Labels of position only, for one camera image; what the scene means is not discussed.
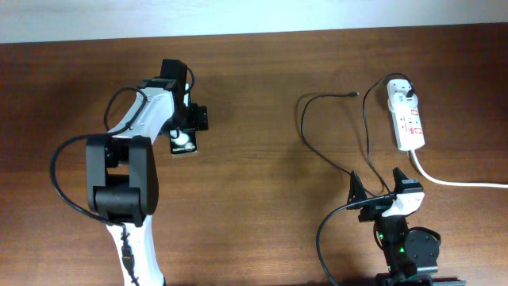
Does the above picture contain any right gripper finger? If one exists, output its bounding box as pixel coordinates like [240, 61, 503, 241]
[347, 171, 367, 210]
[393, 168, 423, 195]

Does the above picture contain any black smartphone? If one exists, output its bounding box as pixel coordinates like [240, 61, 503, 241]
[170, 129, 198, 156]

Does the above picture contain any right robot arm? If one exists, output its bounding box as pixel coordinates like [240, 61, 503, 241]
[347, 168, 467, 286]

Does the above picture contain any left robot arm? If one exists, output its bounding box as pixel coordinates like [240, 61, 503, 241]
[86, 59, 209, 285]

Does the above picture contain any white charger plug adapter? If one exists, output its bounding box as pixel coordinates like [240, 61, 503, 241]
[387, 79, 418, 112]

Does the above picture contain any white power strip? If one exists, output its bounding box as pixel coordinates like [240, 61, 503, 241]
[391, 107, 425, 151]

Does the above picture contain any white power strip cord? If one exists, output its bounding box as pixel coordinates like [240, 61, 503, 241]
[408, 149, 508, 190]

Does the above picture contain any black charging cable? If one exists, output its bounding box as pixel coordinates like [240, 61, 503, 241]
[299, 72, 416, 197]

